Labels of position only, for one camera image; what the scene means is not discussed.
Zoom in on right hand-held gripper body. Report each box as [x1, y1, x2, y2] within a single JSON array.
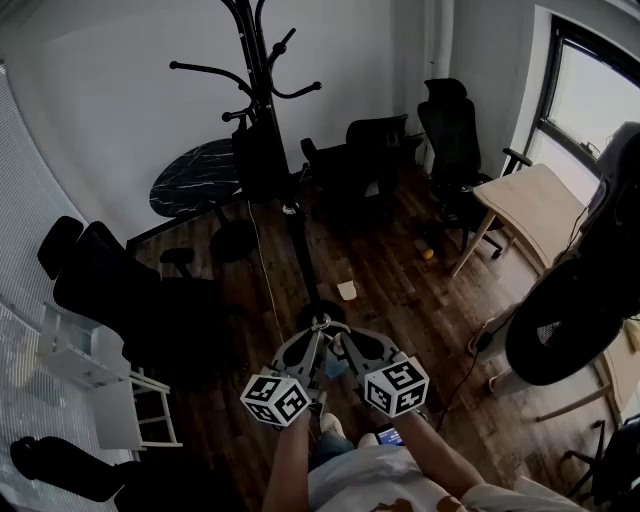
[[355, 352, 431, 419]]

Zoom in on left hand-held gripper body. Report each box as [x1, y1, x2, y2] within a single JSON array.
[[239, 363, 327, 429]]

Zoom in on black metal coat rack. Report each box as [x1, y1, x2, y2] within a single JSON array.
[[168, 0, 347, 334]]

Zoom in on person's right forearm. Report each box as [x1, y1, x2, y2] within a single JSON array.
[[394, 409, 489, 501]]

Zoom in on person's left forearm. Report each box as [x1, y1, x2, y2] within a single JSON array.
[[260, 417, 314, 512]]

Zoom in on black phone with blue screen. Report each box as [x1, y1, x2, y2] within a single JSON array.
[[374, 423, 407, 447]]

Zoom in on person's left white shoe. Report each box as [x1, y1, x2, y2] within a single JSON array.
[[319, 412, 346, 437]]

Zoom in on person's blue jeans leg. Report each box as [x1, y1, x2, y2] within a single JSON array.
[[313, 432, 354, 469]]

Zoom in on white power strip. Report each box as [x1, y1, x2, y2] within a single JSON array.
[[466, 317, 502, 358]]

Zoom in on person's white shirt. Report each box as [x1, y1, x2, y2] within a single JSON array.
[[307, 446, 596, 512]]

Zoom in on white step stool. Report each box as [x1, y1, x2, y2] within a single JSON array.
[[93, 367, 185, 452]]

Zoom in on black mesh office chair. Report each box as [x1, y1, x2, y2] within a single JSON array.
[[504, 174, 640, 389]]

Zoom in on reclined black office chair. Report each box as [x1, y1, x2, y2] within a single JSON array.
[[37, 215, 236, 372]]

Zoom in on black bag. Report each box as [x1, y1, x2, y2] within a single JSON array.
[[231, 107, 290, 202]]

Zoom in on low-backed black office chair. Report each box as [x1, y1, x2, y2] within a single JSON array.
[[299, 113, 419, 231]]

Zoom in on round black marble table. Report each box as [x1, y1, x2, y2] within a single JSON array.
[[149, 138, 257, 264]]

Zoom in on tall black headrest office chair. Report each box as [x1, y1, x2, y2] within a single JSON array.
[[417, 77, 534, 261]]

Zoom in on white window blinds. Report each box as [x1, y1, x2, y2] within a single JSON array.
[[0, 59, 137, 512]]

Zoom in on black framed window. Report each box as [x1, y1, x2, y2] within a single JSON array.
[[541, 13, 640, 174]]

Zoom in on black floor cable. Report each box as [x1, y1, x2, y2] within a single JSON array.
[[434, 302, 524, 434]]

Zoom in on white floor cable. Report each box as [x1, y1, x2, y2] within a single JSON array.
[[246, 198, 285, 335]]

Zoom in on white metal bracket frame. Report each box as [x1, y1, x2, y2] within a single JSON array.
[[35, 301, 132, 390]]

